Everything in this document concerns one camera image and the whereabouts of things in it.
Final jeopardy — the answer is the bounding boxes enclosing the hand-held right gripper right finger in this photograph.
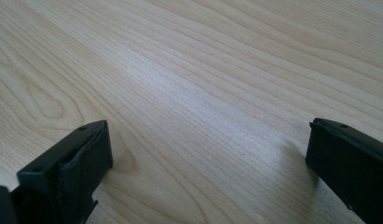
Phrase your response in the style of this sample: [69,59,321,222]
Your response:
[305,117,383,224]

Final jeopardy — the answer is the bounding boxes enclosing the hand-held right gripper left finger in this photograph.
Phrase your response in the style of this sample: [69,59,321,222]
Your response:
[10,119,114,224]

